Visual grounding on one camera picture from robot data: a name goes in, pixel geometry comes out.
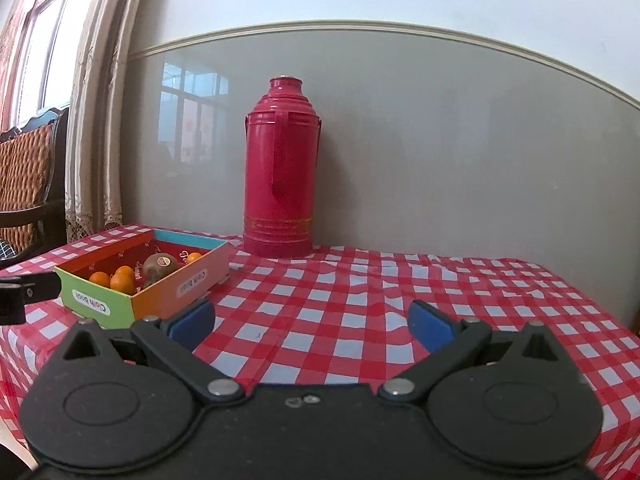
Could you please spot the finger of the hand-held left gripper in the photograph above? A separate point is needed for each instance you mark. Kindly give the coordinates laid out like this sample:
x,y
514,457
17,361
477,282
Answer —
x,y
42,286

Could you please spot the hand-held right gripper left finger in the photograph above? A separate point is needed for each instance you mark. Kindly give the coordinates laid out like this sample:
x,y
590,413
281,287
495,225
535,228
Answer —
x,y
192,325

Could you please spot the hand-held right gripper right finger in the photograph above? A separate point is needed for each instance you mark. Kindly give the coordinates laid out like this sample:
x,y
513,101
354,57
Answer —
x,y
430,327

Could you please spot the colourful cardboard box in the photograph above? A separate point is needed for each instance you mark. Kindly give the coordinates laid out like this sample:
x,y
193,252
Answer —
x,y
165,290

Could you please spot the brown kiwi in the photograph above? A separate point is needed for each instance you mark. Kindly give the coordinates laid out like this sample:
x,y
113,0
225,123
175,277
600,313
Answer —
x,y
160,266

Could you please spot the small orange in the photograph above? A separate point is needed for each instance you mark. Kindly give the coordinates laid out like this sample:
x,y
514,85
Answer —
x,y
194,257

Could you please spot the large orange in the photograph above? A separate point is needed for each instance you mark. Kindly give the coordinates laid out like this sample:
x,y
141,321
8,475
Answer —
x,y
121,283

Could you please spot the dark blue plaid blanket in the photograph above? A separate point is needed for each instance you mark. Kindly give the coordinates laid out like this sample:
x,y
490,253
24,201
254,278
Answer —
x,y
6,249

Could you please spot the red checked tablecloth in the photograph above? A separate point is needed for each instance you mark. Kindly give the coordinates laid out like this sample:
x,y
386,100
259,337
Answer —
x,y
350,300

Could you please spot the dark wooden sofa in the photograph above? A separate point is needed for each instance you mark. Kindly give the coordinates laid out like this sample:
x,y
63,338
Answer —
x,y
55,170

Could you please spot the woven orange sofa cushion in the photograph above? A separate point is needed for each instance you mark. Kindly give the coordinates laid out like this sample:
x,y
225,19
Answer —
x,y
25,165

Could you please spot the red thermos flask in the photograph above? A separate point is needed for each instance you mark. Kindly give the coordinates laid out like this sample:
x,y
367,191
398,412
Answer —
x,y
280,170

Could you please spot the beige lace-trimmed curtain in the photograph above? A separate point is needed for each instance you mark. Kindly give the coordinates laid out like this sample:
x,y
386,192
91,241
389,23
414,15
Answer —
x,y
100,110

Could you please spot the window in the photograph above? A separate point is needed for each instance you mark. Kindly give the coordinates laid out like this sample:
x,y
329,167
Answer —
x,y
55,50

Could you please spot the reddish patterned sheer curtain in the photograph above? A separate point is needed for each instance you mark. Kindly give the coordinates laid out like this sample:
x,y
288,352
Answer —
x,y
12,35

